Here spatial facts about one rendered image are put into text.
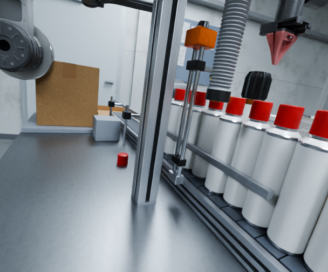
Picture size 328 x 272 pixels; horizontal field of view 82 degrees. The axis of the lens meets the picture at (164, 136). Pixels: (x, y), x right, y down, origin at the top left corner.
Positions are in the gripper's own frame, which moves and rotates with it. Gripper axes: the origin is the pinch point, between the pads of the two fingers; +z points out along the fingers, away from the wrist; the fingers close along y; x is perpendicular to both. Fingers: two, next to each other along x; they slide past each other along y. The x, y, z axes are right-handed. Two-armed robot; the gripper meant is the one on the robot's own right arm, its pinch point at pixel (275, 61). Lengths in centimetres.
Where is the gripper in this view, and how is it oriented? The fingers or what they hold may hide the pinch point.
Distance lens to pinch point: 62.3
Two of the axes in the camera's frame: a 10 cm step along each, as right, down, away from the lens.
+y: -4.5, -2.9, 8.4
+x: -8.8, 0.2, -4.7
